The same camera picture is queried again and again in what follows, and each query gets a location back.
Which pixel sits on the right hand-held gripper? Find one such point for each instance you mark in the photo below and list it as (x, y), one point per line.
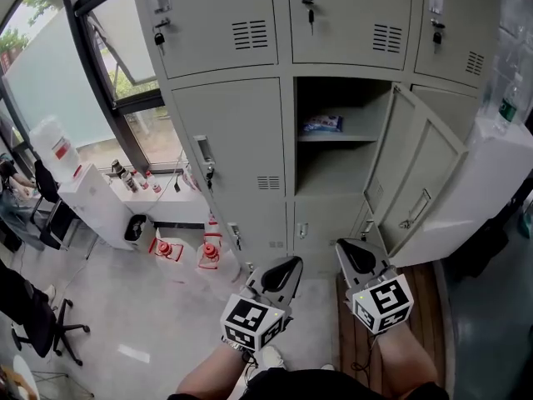
(385, 302)

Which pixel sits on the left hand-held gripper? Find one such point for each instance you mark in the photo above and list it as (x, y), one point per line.
(254, 315)

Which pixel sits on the grey locker door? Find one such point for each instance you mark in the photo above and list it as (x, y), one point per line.
(416, 161)

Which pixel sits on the grey metal locker cabinet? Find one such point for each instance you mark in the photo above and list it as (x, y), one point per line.
(233, 131)

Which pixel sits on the blue white packet item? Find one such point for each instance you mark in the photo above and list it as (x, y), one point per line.
(322, 123)

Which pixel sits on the person's left forearm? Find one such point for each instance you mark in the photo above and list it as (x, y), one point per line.
(208, 369)

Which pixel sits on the person's right forearm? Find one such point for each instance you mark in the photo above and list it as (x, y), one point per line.
(404, 361)

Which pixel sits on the black locker key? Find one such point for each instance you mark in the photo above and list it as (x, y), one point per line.
(209, 176)
(158, 39)
(436, 38)
(311, 17)

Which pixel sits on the person's white shoe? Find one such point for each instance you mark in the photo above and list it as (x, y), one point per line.
(327, 366)
(272, 357)

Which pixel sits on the wooden floor platform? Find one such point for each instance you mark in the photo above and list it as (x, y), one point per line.
(354, 348)

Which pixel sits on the clear water jug red cap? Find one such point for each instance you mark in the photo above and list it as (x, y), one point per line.
(216, 256)
(172, 256)

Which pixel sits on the person's black shorts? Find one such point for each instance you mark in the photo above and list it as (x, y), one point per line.
(308, 386)

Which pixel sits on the white window ledge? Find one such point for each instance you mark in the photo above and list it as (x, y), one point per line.
(166, 202)

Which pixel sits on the small black waste bin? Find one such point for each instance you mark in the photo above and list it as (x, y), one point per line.
(135, 227)

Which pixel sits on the small red label bottle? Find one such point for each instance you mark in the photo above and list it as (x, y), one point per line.
(155, 183)
(144, 180)

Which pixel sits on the dark lidded bottle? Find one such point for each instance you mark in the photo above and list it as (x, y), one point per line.
(125, 177)

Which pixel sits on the white water dispenser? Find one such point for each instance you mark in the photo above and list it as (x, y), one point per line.
(96, 206)

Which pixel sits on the black office swivel chair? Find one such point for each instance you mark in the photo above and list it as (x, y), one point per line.
(37, 319)

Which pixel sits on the green label plastic bottle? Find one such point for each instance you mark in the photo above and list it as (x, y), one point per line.
(509, 106)

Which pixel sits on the white round table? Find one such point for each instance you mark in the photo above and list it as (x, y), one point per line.
(25, 375)

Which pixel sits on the clear water jug red label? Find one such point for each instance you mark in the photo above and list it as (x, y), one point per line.
(54, 144)

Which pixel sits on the dark window frame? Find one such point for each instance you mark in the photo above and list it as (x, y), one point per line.
(96, 69)

